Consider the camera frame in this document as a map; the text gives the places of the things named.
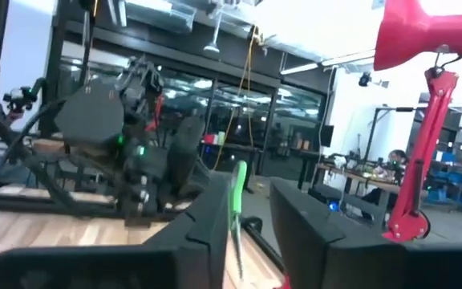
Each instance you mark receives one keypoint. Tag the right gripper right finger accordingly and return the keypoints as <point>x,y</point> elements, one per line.
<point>327,257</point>

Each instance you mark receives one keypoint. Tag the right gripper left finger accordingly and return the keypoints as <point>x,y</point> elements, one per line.
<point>199,249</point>

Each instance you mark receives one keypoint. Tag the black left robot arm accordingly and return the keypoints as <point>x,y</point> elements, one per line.
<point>90,112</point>

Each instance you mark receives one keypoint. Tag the black unit blue light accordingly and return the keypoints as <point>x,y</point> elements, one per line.
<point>347,200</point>

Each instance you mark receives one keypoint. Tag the background wooden workbench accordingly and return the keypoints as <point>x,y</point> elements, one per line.
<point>359,176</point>

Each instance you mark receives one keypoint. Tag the person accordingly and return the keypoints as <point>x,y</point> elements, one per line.
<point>395,160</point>

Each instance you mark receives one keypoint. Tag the black monitor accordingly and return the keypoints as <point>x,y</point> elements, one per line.
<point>327,135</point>

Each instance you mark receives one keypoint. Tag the black-framed glass partition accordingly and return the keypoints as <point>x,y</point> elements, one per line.
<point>175,52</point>

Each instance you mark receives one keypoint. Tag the grey pendant lamp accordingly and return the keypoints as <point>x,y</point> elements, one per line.
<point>211,49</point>

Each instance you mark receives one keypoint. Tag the red desk lamp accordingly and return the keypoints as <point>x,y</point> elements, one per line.
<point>415,28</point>

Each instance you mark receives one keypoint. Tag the black aluminium rig frame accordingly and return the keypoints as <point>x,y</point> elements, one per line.
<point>54,202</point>

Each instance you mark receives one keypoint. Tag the black background workstation frame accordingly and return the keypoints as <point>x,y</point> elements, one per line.
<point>403,108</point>

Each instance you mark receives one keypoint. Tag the black bracket-mounted device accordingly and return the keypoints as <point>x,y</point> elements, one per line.
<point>20,98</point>

